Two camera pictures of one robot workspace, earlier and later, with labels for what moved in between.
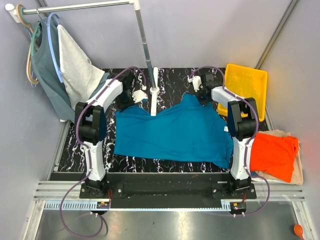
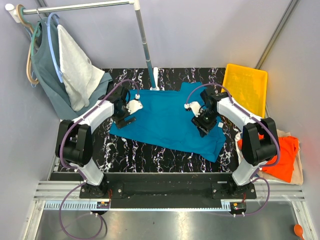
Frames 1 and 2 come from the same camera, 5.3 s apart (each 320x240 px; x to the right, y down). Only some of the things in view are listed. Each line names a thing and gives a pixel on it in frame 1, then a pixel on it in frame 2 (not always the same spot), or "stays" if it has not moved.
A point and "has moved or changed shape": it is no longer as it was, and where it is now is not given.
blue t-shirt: [186, 129] has moved or changed shape
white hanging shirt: [79, 76] stays
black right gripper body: [203, 100] → [205, 121]
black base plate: [167, 190] stays
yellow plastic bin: [246, 82] stays
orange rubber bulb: [298, 230] stays
